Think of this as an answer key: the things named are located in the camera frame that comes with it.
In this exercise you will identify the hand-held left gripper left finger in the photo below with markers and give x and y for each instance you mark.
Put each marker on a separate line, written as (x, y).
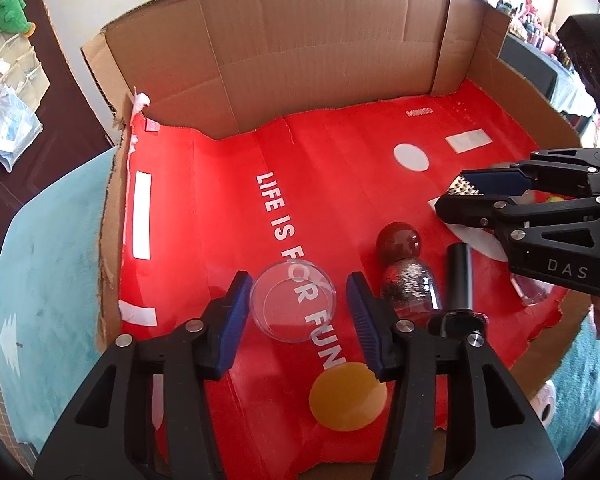
(230, 320)

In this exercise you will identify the green plush toy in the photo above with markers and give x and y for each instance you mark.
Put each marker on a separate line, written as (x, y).
(10, 12)

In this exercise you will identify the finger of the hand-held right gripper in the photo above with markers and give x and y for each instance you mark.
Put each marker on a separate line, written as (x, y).
(555, 240)
(500, 180)

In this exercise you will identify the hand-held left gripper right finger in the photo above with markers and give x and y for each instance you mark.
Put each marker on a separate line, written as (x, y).
(367, 325)

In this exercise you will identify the yellow round toy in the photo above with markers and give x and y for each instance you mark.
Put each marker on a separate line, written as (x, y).
(555, 199)

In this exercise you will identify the clear round lid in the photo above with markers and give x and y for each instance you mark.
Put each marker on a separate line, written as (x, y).
(280, 310)

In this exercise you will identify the studded round jar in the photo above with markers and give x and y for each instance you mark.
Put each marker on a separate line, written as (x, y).
(462, 187)

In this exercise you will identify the black nail polish bottle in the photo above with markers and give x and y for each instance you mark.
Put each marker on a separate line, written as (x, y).
(460, 275)

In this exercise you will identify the pink perfume bottle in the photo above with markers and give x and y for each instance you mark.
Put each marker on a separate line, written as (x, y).
(532, 292)

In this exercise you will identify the beige hanging organiser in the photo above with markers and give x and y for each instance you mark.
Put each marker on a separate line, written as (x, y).
(20, 65)

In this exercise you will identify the cardboard box with red lining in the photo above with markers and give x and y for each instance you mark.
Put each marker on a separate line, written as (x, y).
(205, 235)

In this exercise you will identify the row of cosmetic bottles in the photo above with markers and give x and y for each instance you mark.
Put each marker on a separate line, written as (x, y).
(525, 20)

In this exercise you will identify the amber round soap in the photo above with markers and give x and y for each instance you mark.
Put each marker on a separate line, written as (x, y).
(340, 400)

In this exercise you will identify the glitter bottle with red cap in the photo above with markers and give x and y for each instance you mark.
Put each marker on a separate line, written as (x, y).
(405, 280)

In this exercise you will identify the pink round case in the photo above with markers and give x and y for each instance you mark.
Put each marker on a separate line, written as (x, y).
(545, 402)

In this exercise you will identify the dark brown door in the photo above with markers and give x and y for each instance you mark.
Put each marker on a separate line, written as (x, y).
(65, 85)

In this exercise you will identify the clear plastic bag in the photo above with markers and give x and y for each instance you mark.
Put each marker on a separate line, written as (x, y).
(10, 130)

